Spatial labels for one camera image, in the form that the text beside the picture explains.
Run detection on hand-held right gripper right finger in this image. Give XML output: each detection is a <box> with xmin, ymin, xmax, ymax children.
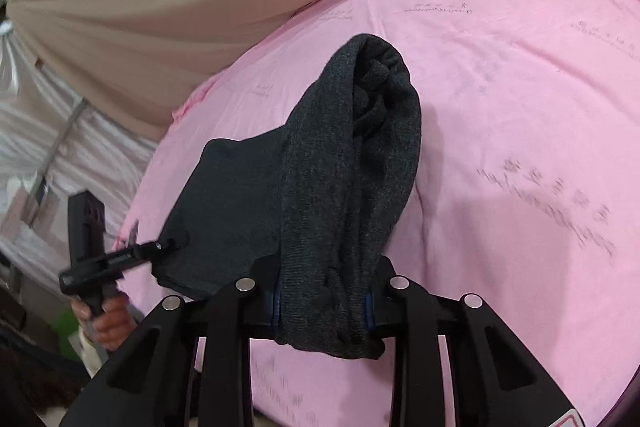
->
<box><xmin>364</xmin><ymin>257</ymin><xmax>587</xmax><ymax>427</ymax></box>

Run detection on person's left hand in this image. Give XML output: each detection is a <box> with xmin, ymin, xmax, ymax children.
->
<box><xmin>71</xmin><ymin>294</ymin><xmax>137</xmax><ymax>353</ymax></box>

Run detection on dark grey pants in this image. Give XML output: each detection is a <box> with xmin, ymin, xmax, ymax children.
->
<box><xmin>150</xmin><ymin>33</ymin><xmax>423</xmax><ymax>360</ymax></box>

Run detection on pink printed bed sheet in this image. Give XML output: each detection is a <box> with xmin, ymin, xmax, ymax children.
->
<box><xmin>117</xmin><ymin>0</ymin><xmax>640</xmax><ymax>427</ymax></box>

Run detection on green object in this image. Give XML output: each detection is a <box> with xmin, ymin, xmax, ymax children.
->
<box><xmin>46</xmin><ymin>309</ymin><xmax>85</xmax><ymax>362</ymax></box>

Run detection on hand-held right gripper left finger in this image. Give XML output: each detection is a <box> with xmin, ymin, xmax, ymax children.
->
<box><xmin>65</xmin><ymin>256</ymin><xmax>282</xmax><ymax>427</ymax></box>

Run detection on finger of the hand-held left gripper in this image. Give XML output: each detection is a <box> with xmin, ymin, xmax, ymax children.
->
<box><xmin>127</xmin><ymin>222</ymin><xmax>179</xmax><ymax>267</ymax></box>

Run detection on white satin cloth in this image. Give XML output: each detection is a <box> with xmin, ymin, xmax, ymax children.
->
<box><xmin>0</xmin><ymin>19</ymin><xmax>157</xmax><ymax>293</ymax></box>

